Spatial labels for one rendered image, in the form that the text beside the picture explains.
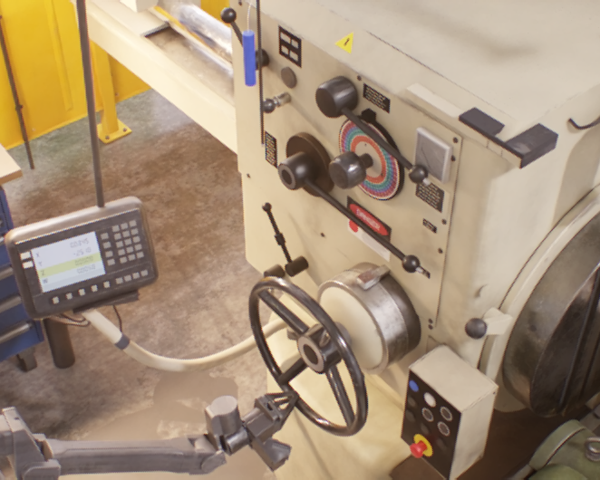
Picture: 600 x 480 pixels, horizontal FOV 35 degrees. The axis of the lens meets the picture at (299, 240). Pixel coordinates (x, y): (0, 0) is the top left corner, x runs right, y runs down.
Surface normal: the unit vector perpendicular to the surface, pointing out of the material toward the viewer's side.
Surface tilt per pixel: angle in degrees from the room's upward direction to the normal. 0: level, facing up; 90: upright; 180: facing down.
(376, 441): 0
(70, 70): 90
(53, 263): 71
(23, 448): 77
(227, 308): 0
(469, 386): 0
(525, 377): 92
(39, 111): 90
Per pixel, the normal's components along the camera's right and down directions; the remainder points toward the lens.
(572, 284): -0.53, -0.24
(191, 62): 0.00, -0.73
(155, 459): 0.51, 0.36
